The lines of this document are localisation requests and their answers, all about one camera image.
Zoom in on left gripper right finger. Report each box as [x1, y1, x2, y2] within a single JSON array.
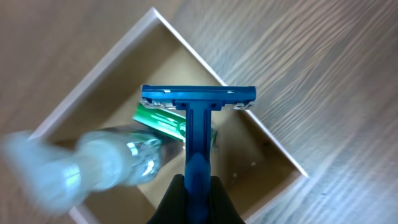
[[208, 176, 245, 224]]

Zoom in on clear hand wash bottle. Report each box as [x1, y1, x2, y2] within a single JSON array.
[[0, 126, 187, 217]]

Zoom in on green Dettol soap bar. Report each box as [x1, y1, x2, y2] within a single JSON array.
[[132, 103, 218, 147]]

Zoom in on blue disposable razor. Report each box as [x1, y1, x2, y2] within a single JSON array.
[[141, 85, 256, 223]]

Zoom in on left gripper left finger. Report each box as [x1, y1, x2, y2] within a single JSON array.
[[147, 174, 187, 224]]

